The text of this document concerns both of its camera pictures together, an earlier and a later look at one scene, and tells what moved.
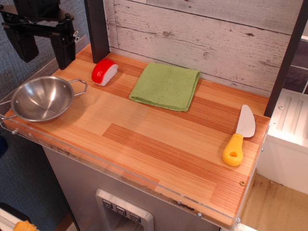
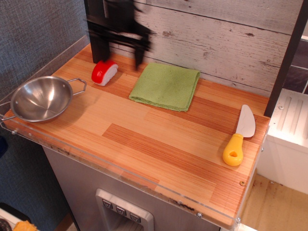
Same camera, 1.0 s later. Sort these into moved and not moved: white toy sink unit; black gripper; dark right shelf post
Moved: black gripper
Not moved: white toy sink unit; dark right shelf post
